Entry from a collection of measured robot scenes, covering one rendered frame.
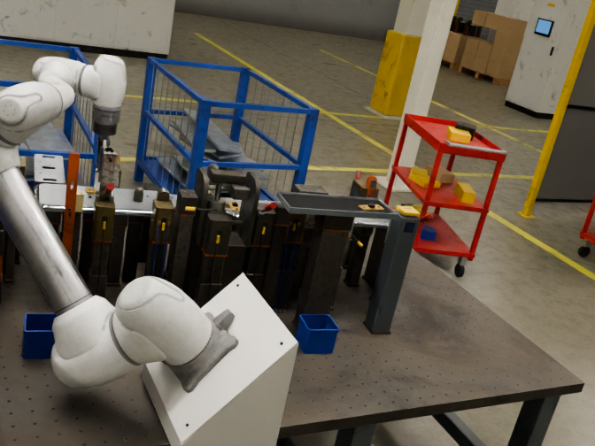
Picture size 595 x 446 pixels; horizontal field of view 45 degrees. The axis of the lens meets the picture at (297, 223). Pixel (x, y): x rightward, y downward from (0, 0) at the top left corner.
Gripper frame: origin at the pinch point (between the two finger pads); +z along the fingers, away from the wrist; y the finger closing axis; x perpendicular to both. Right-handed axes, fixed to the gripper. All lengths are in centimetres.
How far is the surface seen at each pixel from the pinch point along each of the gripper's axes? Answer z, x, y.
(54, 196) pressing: 4.6, -14.2, 5.5
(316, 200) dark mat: -11, 63, 36
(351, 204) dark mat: -12, 75, 38
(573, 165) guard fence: 53, 451, -277
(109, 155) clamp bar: -16.2, -0.3, 22.4
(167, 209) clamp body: -2.2, 18.2, 28.0
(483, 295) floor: 104, 266, -117
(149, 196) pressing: 4.6, 16.9, 0.9
